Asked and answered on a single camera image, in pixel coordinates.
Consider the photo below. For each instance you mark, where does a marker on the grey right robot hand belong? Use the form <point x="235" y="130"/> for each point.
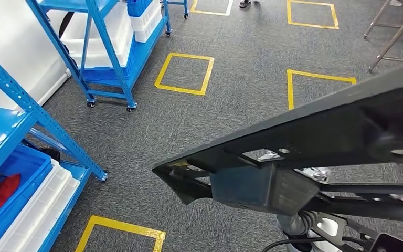
<point x="290" y="224"/>

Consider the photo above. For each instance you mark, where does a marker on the black plastic frame part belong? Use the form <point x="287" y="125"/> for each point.
<point x="309" y="132"/>

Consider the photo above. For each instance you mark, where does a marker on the blue wheeled shelf rack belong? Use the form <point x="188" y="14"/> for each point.
<point x="146" y="48"/>
<point x="186" y="7"/>

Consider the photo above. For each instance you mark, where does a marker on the blue steel shelf rack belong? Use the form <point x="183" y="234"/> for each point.
<point x="0" y="128"/>

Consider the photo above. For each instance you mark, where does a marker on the white plastic bin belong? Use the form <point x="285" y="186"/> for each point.
<point x="149" y="33"/>
<point x="121" y="31"/>
<point x="71" y="189"/>
<point x="38" y="208"/>
<point x="146" y="21"/>

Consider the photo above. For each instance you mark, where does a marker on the person's shoe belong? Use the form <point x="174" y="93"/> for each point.
<point x="245" y="3"/>

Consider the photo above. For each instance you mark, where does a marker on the red cloth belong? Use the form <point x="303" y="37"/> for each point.
<point x="0" y="198"/>

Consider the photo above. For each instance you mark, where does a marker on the white car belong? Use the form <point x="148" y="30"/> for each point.
<point x="10" y="41"/>

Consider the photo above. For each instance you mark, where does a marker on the black camera bracket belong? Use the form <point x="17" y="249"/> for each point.
<point x="358" y="228"/>

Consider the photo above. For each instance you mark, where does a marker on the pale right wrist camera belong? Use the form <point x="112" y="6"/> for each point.
<point x="392" y="245"/>

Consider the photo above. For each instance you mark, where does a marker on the steel frame table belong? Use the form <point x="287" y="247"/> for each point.
<point x="396" y="37"/>

